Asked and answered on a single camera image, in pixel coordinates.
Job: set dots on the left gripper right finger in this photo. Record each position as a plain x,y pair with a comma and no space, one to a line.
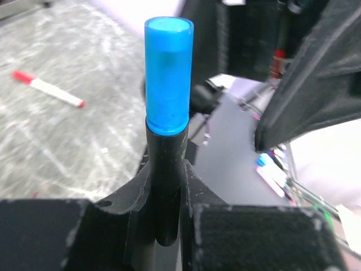
217,236

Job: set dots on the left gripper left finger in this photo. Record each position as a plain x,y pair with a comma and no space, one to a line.
116,233

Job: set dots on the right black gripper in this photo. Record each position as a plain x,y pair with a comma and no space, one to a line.
322,85

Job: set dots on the black blue highlighter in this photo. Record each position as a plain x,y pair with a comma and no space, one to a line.
166,160

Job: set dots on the white pen red tip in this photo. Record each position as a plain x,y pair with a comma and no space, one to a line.
56,92

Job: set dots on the blue pen cap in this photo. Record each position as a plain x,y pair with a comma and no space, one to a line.
168,64

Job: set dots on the red pen cap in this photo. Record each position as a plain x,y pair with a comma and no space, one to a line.
23,77

